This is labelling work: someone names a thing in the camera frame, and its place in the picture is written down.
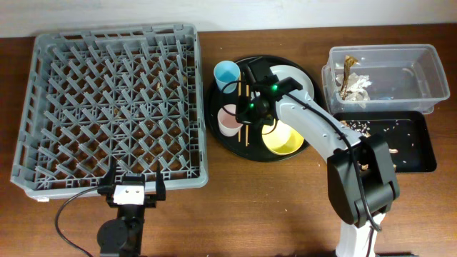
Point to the pink plastic cup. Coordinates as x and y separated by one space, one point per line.
228 125

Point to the grey plastic dishwasher rack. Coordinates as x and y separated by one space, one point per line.
133 96

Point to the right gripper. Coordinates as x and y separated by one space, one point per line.
243 116

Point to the round black serving tray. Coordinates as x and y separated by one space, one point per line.
256 150

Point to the black rectangular tray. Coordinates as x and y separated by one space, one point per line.
426 158

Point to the light blue plastic cup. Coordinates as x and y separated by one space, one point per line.
225 72

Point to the grey round plate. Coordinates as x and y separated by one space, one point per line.
285 71

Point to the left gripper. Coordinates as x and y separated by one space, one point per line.
149 200

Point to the yellow bowl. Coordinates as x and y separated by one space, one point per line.
281 139

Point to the gold foil wrapper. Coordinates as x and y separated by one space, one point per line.
348 63

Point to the food scraps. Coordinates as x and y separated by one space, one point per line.
398 135

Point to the left wooden chopstick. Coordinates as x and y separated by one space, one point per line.
239 137

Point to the white paper napkin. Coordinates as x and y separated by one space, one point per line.
357 88

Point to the right wooden chopstick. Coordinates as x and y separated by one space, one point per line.
247 126

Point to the wooden chopstick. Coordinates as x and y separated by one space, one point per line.
239 137
247 126

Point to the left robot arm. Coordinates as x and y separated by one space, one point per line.
122 236

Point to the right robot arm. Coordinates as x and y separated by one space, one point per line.
362 183

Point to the clear plastic bin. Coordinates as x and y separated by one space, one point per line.
396 77

